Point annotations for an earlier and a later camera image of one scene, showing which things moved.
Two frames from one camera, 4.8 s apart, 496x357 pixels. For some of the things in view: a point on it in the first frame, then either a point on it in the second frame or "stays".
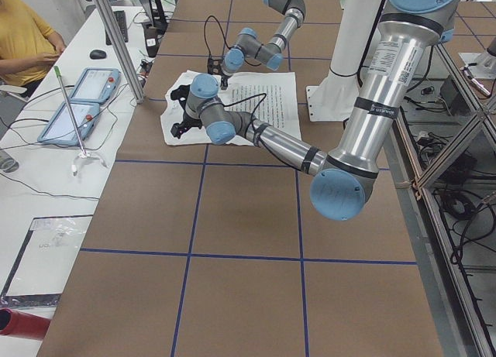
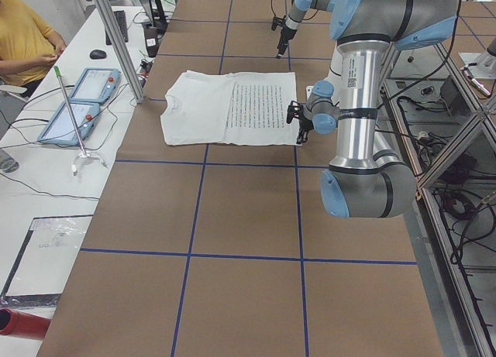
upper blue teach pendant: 98,85 stays
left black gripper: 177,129 -> 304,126
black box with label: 151,38 stays
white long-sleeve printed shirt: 266,97 stays
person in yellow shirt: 28,48 stays
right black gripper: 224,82 -> 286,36
